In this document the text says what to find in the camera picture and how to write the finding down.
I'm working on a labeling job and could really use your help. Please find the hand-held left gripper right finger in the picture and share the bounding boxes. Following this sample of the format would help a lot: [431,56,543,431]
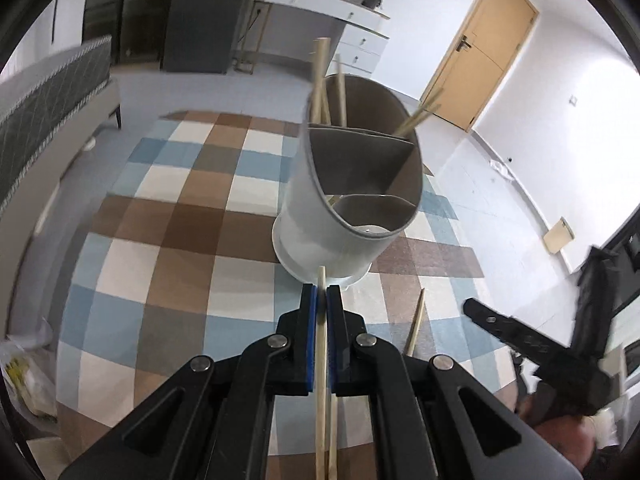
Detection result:
[325,284,583,480]

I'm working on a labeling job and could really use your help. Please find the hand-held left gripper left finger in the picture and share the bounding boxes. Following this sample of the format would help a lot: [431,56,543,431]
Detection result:
[57,284,319,480]

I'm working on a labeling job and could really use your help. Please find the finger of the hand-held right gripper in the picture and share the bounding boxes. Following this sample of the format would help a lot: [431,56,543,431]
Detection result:
[572,245,622,361]
[462,297,583,376]

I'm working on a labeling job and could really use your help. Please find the white grey utensil holder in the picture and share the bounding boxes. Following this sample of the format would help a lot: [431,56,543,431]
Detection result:
[272,74,425,285]

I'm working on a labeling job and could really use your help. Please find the person's right hand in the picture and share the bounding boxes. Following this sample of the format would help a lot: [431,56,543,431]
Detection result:
[517,395,601,480]

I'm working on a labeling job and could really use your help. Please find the dark tv cabinet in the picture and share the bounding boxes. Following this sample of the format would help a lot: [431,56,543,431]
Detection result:
[600,205,640,321]

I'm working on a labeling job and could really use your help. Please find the cardboard piece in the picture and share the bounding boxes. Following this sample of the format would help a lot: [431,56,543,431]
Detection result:
[544,216,575,256]

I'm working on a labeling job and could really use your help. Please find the checkered tablecloth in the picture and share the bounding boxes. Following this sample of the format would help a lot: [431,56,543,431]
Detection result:
[55,110,521,480]

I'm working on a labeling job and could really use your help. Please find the wooden door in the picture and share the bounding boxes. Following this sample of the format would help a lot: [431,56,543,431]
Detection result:
[419,0,540,133]

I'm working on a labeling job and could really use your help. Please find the plastic bag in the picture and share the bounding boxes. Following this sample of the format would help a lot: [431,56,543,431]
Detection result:
[0,332,58,426]

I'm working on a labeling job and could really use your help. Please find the white dresser with drawers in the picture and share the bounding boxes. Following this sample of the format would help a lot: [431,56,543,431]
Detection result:
[232,0,391,77]

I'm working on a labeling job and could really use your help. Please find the grey refrigerator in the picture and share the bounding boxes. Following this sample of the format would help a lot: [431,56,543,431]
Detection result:
[161,0,256,75]

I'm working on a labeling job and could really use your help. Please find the black glass cabinet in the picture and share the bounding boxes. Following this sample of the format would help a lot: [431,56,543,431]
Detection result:
[82,0,176,66]

